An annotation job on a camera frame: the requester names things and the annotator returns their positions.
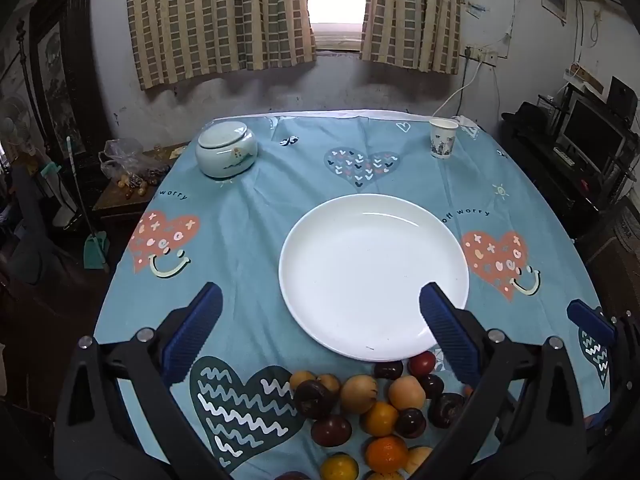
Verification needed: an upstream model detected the black speaker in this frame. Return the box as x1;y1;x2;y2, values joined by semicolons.
607;76;638;121

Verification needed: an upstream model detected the black media stand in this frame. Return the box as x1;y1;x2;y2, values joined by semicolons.
500;110;640;241

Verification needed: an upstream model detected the small cardboard box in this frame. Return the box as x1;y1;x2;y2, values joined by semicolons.
565;62;603;93

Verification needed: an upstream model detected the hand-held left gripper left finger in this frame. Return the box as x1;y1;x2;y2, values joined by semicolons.
52;281;236;480

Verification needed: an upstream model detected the white plate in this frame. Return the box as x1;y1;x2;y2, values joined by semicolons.
278;193;470;362

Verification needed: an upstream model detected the black monitor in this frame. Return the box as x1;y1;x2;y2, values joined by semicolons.
557;97;628;161

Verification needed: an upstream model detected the dark wooden cabinet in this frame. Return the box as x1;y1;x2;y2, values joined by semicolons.
27;0;113;161

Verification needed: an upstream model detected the dark red plum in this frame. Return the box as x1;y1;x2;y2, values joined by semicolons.
311;414;353;447

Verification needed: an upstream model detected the white ceramic lidded jar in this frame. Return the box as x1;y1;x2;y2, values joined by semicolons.
195;121;259;179

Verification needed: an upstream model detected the black hat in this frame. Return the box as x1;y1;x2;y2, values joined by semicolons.
501;101;551;131

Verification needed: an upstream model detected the white electric fan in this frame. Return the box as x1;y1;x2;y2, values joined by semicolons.
0;95;28;156

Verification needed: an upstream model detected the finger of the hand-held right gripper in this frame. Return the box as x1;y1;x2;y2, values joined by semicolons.
567;299;640;391

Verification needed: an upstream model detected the blue printed tablecloth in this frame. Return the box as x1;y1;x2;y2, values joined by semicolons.
92;109;618;480

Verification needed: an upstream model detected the yellow tangerine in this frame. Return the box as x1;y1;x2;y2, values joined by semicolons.
320;452;359;480
361;401;400;437

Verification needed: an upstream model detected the beige checked curtain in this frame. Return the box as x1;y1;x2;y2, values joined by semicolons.
125;0;317;91
360;0;462;75

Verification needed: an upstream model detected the wooden side table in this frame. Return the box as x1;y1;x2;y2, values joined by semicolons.
92;144;191;261

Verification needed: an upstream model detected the wall power socket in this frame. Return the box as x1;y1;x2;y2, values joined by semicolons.
462;46;499;65

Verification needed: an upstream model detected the green broom white handle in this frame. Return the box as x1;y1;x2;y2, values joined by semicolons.
65;136;111;273

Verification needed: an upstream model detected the clear plastic bag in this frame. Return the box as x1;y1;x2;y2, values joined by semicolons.
98;137;166;196

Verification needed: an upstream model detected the dark brown mangosteen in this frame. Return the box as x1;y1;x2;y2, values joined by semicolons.
427;392;468;430
293;380;335;421

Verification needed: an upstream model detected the printed paper cup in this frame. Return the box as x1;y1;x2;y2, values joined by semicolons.
429;116;460;160

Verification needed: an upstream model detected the pale orange apricot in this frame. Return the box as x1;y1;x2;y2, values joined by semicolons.
388;376;427;412

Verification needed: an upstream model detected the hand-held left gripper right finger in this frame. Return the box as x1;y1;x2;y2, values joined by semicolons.
415;281;588;480

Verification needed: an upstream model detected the orange tangerine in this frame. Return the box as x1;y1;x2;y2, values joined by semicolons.
365;436;410;474

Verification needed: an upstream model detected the white cable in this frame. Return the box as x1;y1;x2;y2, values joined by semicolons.
431;60;483;120

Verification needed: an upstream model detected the dark purple plum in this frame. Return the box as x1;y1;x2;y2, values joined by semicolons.
374;360;404;381
417;374;446;400
394;408;427;440

